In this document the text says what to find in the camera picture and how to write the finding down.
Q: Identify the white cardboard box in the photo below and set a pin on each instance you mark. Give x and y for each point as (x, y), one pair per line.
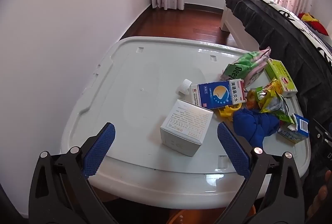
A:
(184, 125)

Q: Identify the yellow green snack bag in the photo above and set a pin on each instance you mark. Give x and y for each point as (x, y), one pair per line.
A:
(272, 104)

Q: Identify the green yellow carton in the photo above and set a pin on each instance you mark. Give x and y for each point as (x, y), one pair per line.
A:
(280, 74)

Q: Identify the blue cloth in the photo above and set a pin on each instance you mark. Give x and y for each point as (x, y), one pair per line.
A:
(251, 125)

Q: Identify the blue white medicine box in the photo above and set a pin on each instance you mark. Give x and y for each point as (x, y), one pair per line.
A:
(217, 95)

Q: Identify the person's right hand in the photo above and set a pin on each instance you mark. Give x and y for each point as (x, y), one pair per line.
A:
(323, 191)

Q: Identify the orange bin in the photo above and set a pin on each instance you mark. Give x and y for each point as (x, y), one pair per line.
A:
(186, 217)

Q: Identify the white plastic storage bin lid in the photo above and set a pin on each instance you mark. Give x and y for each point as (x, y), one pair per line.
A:
(142, 83)

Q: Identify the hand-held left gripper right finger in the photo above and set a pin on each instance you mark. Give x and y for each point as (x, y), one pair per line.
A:
(233, 148)

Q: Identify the white bed frame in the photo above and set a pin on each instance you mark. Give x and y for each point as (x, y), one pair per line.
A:
(233, 24)

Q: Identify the green pink snack bag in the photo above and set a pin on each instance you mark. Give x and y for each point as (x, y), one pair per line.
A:
(238, 68)

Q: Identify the white bottle cap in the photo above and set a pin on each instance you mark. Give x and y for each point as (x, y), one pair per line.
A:
(184, 86)

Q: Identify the red yellow pillow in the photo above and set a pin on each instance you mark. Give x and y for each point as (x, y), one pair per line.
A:
(315, 22)

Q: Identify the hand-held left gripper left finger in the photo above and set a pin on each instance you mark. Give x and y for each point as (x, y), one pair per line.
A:
(99, 148)

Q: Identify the white printed bedspread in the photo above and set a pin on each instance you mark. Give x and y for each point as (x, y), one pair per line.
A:
(306, 24)

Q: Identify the yellow plastic piece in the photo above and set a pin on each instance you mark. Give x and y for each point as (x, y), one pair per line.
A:
(227, 111)

